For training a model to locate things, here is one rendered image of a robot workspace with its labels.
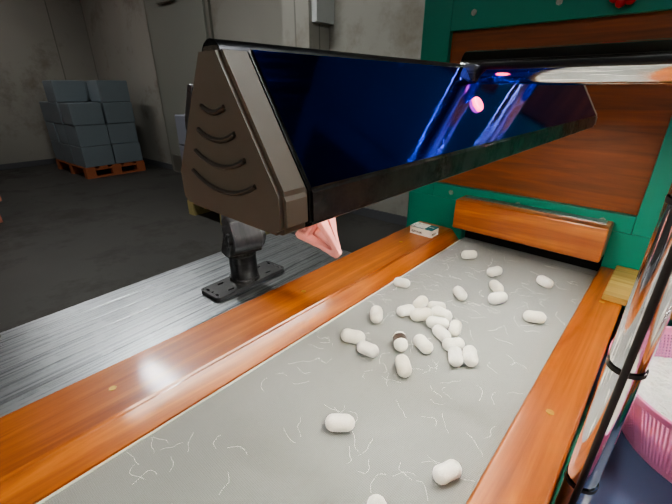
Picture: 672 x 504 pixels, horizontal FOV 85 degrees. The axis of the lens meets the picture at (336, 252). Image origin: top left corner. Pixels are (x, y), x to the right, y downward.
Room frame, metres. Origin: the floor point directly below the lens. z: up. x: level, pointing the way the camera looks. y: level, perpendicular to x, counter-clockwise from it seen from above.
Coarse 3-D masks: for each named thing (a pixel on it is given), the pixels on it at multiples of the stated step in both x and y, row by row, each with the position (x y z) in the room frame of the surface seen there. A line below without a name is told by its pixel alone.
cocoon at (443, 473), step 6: (444, 462) 0.25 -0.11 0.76; (450, 462) 0.25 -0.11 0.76; (456, 462) 0.25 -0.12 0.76; (438, 468) 0.24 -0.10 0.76; (444, 468) 0.24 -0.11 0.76; (450, 468) 0.24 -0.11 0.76; (456, 468) 0.24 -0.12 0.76; (432, 474) 0.24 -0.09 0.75; (438, 474) 0.24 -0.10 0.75; (444, 474) 0.24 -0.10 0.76; (450, 474) 0.24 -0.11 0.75; (456, 474) 0.24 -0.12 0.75; (438, 480) 0.24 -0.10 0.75; (444, 480) 0.23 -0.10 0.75; (450, 480) 0.24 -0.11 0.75
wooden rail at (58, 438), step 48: (384, 240) 0.81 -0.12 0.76; (432, 240) 0.82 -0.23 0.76; (288, 288) 0.58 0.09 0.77; (336, 288) 0.58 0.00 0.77; (192, 336) 0.44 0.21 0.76; (240, 336) 0.44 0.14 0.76; (288, 336) 0.46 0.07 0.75; (96, 384) 0.35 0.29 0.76; (144, 384) 0.35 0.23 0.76; (192, 384) 0.36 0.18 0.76; (0, 432) 0.28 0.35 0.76; (48, 432) 0.28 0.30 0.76; (96, 432) 0.28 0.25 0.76; (144, 432) 0.30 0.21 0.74; (0, 480) 0.23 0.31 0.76; (48, 480) 0.24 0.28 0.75
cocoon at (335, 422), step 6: (330, 414) 0.31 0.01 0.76; (336, 414) 0.31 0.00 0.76; (342, 414) 0.31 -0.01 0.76; (348, 414) 0.31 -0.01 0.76; (330, 420) 0.30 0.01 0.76; (336, 420) 0.30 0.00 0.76; (342, 420) 0.30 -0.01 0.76; (348, 420) 0.30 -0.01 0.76; (354, 420) 0.30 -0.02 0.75; (330, 426) 0.30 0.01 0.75; (336, 426) 0.30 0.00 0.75; (342, 426) 0.30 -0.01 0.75; (348, 426) 0.30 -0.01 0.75
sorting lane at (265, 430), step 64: (448, 256) 0.78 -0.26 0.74; (512, 256) 0.78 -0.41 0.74; (384, 320) 0.52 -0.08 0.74; (512, 320) 0.52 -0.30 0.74; (256, 384) 0.37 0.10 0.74; (320, 384) 0.37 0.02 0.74; (384, 384) 0.37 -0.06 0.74; (448, 384) 0.37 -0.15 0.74; (512, 384) 0.37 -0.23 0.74; (128, 448) 0.28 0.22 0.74; (192, 448) 0.28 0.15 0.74; (256, 448) 0.28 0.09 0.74; (320, 448) 0.28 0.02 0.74; (384, 448) 0.28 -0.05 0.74; (448, 448) 0.28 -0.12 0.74
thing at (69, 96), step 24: (48, 96) 5.26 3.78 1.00; (72, 96) 5.24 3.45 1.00; (96, 96) 5.24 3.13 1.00; (120, 96) 5.35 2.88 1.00; (48, 120) 5.46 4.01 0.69; (72, 120) 4.85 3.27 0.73; (96, 120) 5.06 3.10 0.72; (120, 120) 5.29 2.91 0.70; (72, 144) 5.02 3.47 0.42; (96, 144) 5.01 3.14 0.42; (120, 144) 5.24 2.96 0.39; (72, 168) 5.18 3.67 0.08; (96, 168) 4.95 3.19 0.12; (120, 168) 5.17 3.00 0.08; (144, 168) 5.43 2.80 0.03
